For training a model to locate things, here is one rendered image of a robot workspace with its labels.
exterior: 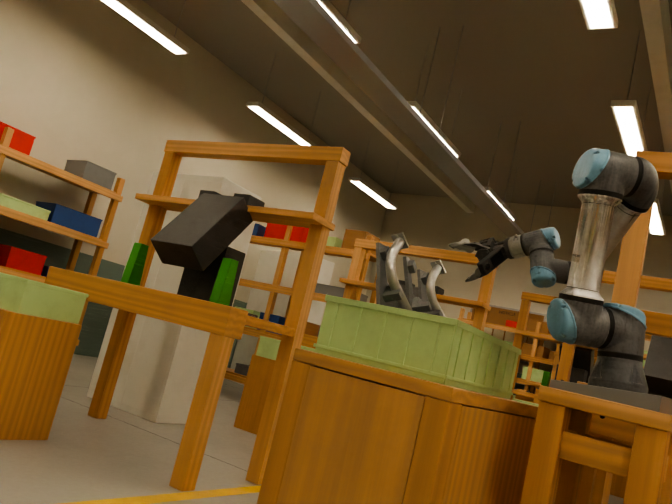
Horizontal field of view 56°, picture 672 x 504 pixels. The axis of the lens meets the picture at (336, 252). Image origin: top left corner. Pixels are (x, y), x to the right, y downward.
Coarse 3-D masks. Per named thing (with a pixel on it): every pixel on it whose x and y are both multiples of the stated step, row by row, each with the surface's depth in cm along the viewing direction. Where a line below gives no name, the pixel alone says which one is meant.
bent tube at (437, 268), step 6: (432, 264) 227; (438, 264) 226; (432, 270) 223; (438, 270) 224; (444, 270) 226; (432, 276) 220; (432, 282) 218; (426, 288) 218; (432, 288) 217; (432, 294) 217; (432, 300) 216; (432, 306) 217; (438, 306) 217
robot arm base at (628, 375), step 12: (600, 360) 175; (612, 360) 172; (624, 360) 171; (636, 360) 171; (600, 372) 173; (612, 372) 171; (624, 372) 170; (636, 372) 170; (588, 384) 176; (600, 384) 171; (612, 384) 169; (624, 384) 168; (636, 384) 168
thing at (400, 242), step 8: (400, 232) 197; (400, 240) 196; (392, 248) 192; (400, 248) 194; (392, 256) 189; (392, 264) 188; (392, 272) 188; (392, 280) 188; (392, 288) 189; (400, 288) 189; (400, 304) 191; (408, 304) 192
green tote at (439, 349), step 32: (352, 320) 180; (384, 320) 175; (416, 320) 170; (448, 320) 165; (320, 352) 183; (352, 352) 177; (384, 352) 173; (416, 352) 168; (448, 352) 164; (480, 352) 181; (512, 352) 208; (448, 384) 165; (480, 384) 184; (512, 384) 212
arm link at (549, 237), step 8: (528, 232) 209; (536, 232) 206; (544, 232) 204; (552, 232) 203; (520, 240) 208; (528, 240) 206; (536, 240) 204; (544, 240) 203; (552, 240) 202; (560, 240) 207; (528, 248) 207; (552, 248) 204
